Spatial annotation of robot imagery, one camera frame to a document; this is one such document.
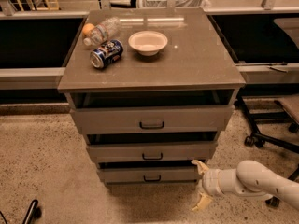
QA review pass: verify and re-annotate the white bowl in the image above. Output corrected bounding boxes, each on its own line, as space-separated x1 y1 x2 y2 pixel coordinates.
128 31 168 56

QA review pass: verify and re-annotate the grey drawer cabinet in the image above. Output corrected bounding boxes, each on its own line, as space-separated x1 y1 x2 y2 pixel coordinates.
57 7 247 189

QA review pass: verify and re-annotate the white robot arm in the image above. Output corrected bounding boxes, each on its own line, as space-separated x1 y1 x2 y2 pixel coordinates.
192 160 299 211

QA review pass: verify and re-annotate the blue soda can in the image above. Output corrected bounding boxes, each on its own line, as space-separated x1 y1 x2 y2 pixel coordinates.
90 39 123 69

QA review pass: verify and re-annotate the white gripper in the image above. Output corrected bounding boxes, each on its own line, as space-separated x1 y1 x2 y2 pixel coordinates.
192 160 242 211

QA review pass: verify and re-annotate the grey bottom drawer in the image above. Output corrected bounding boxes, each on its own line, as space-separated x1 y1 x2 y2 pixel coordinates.
97 160 200 185

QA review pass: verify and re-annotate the grey top drawer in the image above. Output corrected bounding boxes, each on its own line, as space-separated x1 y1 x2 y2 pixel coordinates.
67 89 235 134

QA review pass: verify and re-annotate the grey drawer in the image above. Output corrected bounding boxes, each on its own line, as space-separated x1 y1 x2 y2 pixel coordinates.
87 132 218 162
97 160 200 185
67 89 235 134

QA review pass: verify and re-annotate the clear plastic bottle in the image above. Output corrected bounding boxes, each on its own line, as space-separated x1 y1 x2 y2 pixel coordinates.
83 17 121 46

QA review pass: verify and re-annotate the black chair base left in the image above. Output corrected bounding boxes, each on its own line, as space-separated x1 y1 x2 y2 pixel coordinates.
0 199 42 224

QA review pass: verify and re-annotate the orange fruit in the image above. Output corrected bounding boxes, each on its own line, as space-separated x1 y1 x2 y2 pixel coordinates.
82 23 94 36

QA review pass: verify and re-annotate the white wire basket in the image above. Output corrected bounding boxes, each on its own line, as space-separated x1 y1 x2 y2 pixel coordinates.
136 0 211 8

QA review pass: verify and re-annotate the grey middle drawer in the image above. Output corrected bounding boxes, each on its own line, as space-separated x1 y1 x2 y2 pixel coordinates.
87 132 218 162

